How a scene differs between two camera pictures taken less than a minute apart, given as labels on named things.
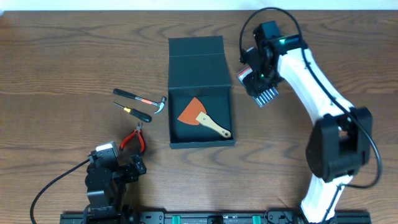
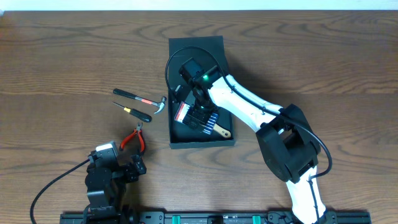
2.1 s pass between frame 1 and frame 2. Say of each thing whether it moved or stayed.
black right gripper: moved
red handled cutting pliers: stayed
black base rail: stayed
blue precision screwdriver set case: moved
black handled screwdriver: stayed
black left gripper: stayed
